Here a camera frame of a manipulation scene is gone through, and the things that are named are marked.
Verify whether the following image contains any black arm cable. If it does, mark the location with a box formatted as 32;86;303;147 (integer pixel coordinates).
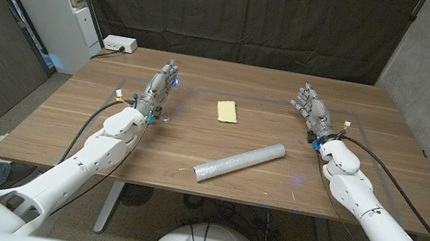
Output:
57;89;138;176
324;134;430;241

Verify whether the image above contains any black curtain backdrop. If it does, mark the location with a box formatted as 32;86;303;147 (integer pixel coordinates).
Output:
58;0;427;93

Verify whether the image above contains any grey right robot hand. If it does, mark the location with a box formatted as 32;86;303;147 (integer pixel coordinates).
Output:
284;79;346;149

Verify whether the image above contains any white power outlet box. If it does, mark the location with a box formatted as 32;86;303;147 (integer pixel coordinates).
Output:
101;33;140;56

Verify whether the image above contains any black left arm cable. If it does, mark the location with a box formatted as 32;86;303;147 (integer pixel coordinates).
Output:
57;89;138;176

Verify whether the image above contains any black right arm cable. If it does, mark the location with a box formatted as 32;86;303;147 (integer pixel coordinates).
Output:
324;134;430;241

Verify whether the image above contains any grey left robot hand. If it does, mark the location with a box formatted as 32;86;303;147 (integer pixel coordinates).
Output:
132;54;183;125

